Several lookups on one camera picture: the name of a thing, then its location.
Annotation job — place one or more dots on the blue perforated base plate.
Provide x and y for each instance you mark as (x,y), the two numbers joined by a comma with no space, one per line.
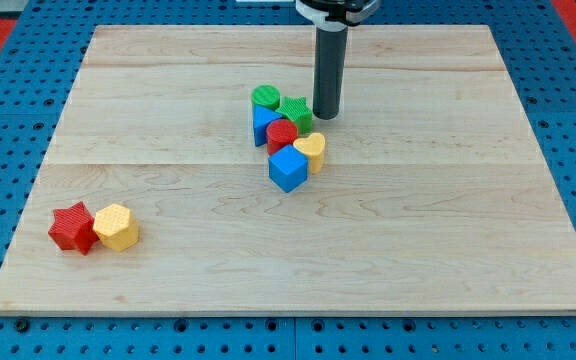
(38,64)

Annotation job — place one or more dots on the blue triangle block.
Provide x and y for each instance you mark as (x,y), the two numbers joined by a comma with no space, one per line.
(262,117)

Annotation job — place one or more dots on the black white robot arm flange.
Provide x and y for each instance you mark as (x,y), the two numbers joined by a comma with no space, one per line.
(336,15)

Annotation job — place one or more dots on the light wooden board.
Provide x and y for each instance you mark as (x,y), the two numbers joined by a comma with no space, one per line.
(434,199)

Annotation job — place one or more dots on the yellow heart block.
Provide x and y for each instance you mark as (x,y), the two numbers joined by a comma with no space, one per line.
(313,147)

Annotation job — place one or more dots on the blue cube block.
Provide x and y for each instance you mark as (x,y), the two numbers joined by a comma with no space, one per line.
(288,168)

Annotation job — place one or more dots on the green cylinder block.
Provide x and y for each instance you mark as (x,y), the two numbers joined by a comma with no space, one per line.
(267,96)

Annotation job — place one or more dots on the green star block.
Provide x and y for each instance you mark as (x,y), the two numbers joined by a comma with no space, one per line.
(297,111)

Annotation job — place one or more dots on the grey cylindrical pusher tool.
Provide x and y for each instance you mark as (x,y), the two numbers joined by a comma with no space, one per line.
(330,49)

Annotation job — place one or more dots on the red star block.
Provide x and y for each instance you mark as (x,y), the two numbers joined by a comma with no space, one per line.
(72,229)

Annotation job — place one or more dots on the yellow hexagon block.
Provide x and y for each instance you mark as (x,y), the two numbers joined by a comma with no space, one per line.
(116,227)

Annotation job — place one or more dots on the red cylinder block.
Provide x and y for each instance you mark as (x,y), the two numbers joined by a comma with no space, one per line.
(280,133)

